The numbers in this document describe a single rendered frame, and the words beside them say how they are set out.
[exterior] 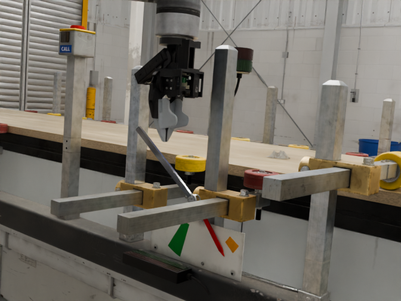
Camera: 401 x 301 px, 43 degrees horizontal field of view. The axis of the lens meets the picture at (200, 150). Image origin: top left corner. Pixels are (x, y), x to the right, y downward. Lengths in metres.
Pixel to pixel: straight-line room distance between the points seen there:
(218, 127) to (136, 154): 0.26
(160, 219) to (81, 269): 0.62
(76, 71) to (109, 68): 9.39
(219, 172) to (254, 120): 8.48
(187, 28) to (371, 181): 0.45
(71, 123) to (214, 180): 0.51
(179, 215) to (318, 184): 0.27
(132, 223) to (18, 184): 1.27
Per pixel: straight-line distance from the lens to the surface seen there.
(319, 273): 0.96
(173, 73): 1.01
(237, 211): 1.03
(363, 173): 0.89
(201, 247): 1.10
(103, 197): 1.12
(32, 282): 2.14
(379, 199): 1.13
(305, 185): 0.76
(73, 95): 1.41
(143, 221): 0.86
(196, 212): 0.96
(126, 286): 1.34
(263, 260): 1.29
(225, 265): 1.07
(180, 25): 1.02
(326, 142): 0.93
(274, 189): 0.70
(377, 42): 8.60
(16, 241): 1.74
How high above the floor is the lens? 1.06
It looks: 6 degrees down
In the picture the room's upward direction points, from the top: 4 degrees clockwise
